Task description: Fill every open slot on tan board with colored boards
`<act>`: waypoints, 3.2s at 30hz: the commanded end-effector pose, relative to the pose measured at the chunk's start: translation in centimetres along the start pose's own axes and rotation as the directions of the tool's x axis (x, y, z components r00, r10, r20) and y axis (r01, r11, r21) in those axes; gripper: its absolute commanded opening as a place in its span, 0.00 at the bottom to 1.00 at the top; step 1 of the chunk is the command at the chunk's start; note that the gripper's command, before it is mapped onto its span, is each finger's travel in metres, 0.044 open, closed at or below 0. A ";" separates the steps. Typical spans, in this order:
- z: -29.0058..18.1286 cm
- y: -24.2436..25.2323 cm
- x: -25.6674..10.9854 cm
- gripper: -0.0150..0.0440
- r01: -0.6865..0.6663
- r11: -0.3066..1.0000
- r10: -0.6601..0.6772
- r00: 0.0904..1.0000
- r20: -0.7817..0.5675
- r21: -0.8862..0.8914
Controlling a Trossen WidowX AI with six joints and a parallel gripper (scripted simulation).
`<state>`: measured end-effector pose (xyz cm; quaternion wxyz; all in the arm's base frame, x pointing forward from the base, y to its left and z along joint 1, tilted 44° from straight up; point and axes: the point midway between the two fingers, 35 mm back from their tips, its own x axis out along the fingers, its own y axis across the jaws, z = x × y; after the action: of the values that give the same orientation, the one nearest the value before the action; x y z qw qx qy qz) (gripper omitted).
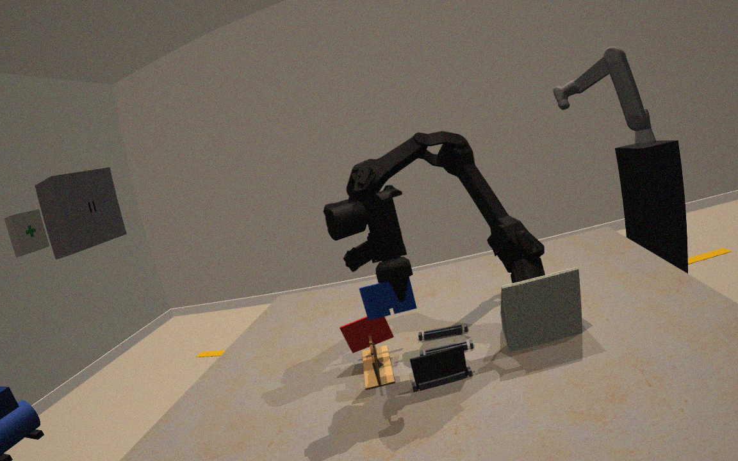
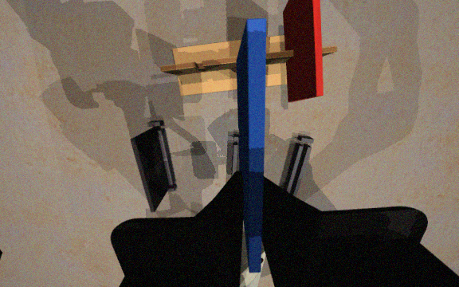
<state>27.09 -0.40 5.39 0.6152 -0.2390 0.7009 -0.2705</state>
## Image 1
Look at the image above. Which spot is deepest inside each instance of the blue board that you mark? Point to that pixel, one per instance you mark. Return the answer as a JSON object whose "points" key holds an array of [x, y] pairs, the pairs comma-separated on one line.
{"points": [[379, 298]]}

